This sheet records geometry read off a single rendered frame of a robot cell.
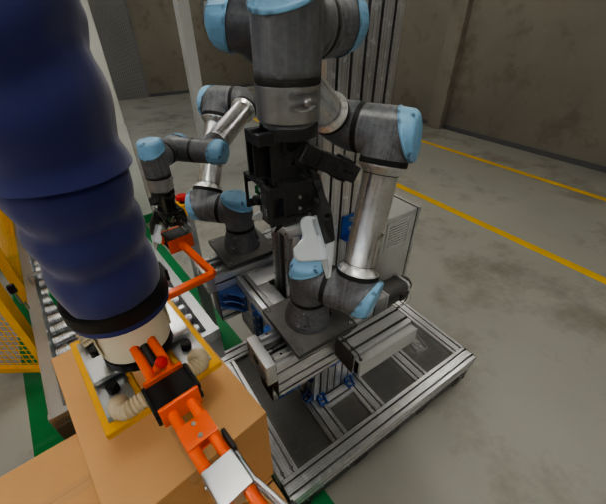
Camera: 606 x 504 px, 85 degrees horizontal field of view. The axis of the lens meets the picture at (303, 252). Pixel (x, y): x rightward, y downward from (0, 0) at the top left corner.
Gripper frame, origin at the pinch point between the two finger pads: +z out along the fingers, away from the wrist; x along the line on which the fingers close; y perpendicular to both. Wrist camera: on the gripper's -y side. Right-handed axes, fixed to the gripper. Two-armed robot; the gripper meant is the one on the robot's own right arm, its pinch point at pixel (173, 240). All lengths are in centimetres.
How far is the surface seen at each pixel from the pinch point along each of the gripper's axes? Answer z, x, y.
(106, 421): 11, -38, 43
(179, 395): -1, -25, 57
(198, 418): -1, -24, 64
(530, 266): 118, 276, 68
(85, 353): 10.7, -36.8, 19.8
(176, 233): -2.5, 1.4, 0.4
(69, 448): 64, -57, 3
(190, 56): -30, 154, -278
